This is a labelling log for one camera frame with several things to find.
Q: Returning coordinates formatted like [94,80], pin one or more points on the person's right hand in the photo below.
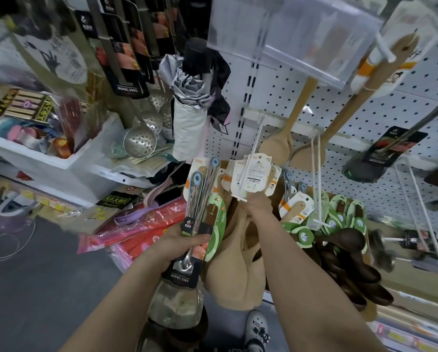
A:
[259,208]

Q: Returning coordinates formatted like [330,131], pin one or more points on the person's left hand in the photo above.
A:
[171,249]

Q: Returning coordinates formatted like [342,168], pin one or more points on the person's right fingers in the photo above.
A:
[255,199]

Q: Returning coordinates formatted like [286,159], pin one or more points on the person's left fingers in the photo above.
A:
[199,241]

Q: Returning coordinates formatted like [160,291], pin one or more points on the brown wooden spoon green label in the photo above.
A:
[216,230]

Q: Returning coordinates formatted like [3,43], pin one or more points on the bunch of light wooden spatulas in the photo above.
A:
[237,274]

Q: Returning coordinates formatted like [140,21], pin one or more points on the person's left forearm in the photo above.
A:
[120,307]

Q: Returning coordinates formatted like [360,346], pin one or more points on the person's right forearm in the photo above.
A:
[307,289]

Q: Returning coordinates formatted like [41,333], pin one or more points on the wooden spatula orange white tag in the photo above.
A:
[296,210]

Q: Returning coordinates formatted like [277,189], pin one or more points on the pile of red plastic packets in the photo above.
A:
[138,230]

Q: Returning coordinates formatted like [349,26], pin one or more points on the white looped display hook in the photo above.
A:
[318,179]

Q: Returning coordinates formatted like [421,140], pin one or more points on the grey folded umbrella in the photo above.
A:
[189,120]

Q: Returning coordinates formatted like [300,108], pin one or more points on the person's grey shoe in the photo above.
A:
[256,331]

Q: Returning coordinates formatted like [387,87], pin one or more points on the group of dark wooden spoons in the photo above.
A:
[347,260]

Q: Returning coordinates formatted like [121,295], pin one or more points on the black ladle with black label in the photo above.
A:
[365,164]

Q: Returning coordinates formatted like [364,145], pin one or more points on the steel perforated skimmer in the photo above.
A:
[140,141]

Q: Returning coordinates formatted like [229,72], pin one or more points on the long light wooden spoon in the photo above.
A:
[354,106]

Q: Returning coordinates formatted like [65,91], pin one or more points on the white pegboard panel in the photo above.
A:
[373,117]

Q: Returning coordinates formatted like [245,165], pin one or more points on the white foam box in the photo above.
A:
[50,164]

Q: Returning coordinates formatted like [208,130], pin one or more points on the clear plastic price tag holder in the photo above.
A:
[299,36]

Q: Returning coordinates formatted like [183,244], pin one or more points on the row of black packaged utensils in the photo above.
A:
[127,43]

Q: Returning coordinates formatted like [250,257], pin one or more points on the black chopsticks gift box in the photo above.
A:
[21,104]

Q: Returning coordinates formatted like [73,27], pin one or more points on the white round printed fan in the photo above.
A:
[52,56]

